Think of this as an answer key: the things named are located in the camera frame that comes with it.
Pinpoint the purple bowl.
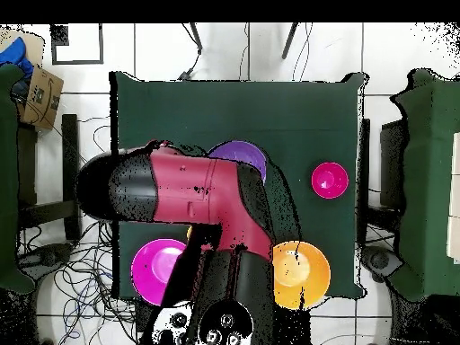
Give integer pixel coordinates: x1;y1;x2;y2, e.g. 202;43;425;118
208;140;269;185

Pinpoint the small red bowl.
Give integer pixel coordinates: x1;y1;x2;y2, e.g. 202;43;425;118
311;162;350;200

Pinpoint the dark green tablecloth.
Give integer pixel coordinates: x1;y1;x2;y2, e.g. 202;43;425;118
109;70;367;300

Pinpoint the large pink bowl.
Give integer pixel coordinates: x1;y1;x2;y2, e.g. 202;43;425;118
129;238;189;306

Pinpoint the large yellow bowl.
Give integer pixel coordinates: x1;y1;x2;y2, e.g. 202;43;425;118
271;240;332;310

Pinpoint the black wooden stand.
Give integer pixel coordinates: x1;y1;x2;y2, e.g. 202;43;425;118
358;118;409;245
17;113;83;242

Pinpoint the green cloth side table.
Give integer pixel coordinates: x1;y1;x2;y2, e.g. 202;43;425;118
0;63;37;296
387;67;460;303

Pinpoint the cardboard box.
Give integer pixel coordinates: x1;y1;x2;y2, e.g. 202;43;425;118
20;65;66;131

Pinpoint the white box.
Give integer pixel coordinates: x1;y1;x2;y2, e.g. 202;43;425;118
446;131;460;265

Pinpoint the blue cloth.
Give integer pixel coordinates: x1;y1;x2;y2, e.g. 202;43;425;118
0;36;36;79

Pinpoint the black camera tripod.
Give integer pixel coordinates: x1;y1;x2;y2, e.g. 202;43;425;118
189;22;300;61

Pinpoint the tangle of floor cables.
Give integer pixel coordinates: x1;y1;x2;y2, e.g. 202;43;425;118
17;114;145;345

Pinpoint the grey pedestal leg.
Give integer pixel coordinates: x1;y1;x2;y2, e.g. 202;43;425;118
19;242;75;276
360;245;403;279

